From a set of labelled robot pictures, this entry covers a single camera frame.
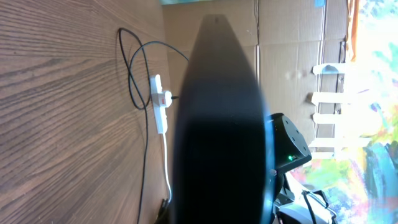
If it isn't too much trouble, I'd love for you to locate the black USB charging cable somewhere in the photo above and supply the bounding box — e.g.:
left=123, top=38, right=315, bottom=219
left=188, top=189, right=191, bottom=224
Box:
left=118, top=27, right=190, bottom=224

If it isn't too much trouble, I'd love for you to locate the blue Samsung Galaxy smartphone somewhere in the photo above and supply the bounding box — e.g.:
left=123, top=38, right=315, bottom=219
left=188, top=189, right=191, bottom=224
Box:
left=170, top=14, right=274, bottom=223

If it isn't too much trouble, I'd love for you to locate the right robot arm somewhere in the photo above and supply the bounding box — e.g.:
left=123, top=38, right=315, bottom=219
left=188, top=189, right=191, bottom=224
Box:
left=269, top=113, right=338, bottom=224

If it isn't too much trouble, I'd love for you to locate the white charger plug adapter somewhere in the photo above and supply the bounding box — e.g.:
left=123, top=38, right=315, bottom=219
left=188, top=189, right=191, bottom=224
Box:
left=157, top=90, right=173, bottom=108

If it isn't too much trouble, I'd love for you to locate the white power strip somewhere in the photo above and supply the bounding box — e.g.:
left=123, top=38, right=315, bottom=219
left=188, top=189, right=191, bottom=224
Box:
left=150, top=74, right=168, bottom=134

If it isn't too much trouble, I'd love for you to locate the white power strip cord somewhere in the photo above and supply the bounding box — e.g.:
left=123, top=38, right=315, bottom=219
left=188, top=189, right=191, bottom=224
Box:
left=161, top=133, right=173, bottom=205

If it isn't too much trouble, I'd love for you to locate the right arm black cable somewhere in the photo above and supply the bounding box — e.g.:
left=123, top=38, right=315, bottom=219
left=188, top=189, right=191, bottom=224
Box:
left=301, top=189, right=338, bottom=224

